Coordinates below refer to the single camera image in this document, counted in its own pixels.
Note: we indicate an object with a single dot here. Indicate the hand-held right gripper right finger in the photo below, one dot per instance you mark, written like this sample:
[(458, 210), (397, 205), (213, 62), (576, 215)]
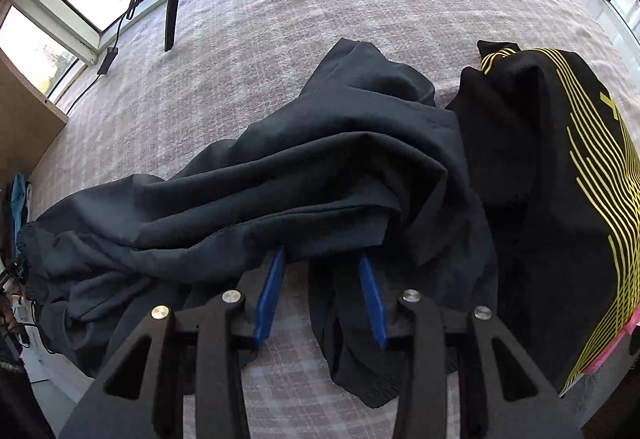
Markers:
[(372, 299)]

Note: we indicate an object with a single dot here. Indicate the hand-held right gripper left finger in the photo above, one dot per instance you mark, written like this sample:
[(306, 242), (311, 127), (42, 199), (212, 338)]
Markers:
[(270, 299)]

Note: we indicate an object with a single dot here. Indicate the dark grey pants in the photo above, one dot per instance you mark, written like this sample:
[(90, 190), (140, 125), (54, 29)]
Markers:
[(300, 159)]

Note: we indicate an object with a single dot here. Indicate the black yellow-striped shirt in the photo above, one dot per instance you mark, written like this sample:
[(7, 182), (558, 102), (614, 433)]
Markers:
[(525, 144)]

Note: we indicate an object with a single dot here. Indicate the pink cloth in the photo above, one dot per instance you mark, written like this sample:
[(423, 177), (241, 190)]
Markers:
[(625, 334)]

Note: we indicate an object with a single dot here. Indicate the blue garment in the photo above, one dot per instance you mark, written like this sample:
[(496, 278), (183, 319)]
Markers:
[(20, 199)]

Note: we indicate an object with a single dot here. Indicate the wooden headboard panel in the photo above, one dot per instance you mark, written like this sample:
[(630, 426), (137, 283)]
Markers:
[(25, 129)]

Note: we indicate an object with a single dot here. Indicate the white window frame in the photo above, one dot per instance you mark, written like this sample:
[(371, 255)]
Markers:
[(65, 14)]

